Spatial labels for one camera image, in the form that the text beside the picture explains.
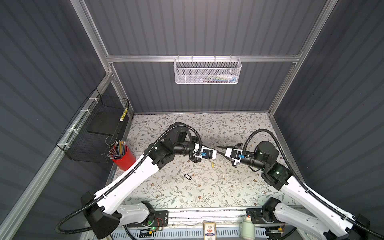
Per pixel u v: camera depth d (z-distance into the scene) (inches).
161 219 28.4
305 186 18.6
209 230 27.3
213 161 19.8
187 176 34.3
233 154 20.9
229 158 23.1
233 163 23.2
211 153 20.3
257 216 28.5
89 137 28.3
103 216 14.5
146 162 18.0
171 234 30.3
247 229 25.6
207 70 48.6
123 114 32.0
